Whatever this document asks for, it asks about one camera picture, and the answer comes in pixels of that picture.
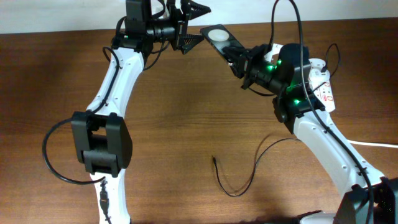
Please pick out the white USB charger plug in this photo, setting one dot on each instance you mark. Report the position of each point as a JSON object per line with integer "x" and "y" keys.
{"x": 317, "y": 76}

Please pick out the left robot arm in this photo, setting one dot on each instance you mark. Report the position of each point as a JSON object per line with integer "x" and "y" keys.
{"x": 102, "y": 141}

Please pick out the black smartphone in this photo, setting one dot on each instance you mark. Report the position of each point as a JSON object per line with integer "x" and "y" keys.
{"x": 219, "y": 37}

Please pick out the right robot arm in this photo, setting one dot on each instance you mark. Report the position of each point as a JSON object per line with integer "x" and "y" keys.
{"x": 368, "y": 196}

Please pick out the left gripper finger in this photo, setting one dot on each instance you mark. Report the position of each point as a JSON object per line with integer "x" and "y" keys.
{"x": 188, "y": 42}
{"x": 197, "y": 10}

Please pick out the white power strip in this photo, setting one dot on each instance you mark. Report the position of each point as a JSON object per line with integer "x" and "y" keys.
{"x": 322, "y": 90}

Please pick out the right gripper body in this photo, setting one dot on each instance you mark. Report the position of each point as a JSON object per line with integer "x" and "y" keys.
{"x": 255, "y": 70}

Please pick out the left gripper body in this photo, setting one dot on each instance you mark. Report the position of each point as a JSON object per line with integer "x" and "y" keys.
{"x": 179, "y": 23}

